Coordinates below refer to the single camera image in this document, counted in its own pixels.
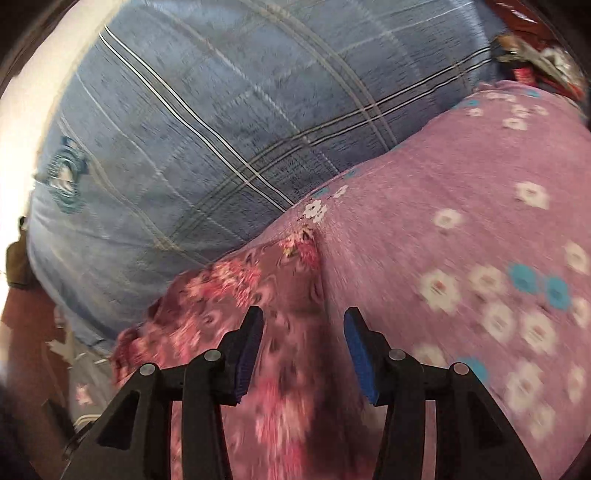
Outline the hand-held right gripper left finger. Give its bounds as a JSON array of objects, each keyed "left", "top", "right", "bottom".
[{"left": 60, "top": 305, "right": 265, "bottom": 480}]

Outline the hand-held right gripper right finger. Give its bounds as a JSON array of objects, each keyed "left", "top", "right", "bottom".
[{"left": 344, "top": 307, "right": 543, "bottom": 480}]

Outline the maroon floral garment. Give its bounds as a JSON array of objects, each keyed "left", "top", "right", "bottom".
[{"left": 111, "top": 226, "right": 393, "bottom": 480}]

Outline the grey cloth with pink print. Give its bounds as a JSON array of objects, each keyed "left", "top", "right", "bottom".
[{"left": 51, "top": 314, "right": 122, "bottom": 428}]

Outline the pink flowered cloth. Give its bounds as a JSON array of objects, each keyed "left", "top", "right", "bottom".
[{"left": 277, "top": 79, "right": 591, "bottom": 480}]

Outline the blue plaid blanket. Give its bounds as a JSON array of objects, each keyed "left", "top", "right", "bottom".
[{"left": 25, "top": 0, "right": 509, "bottom": 356}]

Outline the brown object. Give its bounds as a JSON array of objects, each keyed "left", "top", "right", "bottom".
[{"left": 6, "top": 217, "right": 37, "bottom": 291}]

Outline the red patterned cloth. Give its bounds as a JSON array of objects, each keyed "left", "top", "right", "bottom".
[{"left": 485, "top": 0, "right": 588, "bottom": 100}]

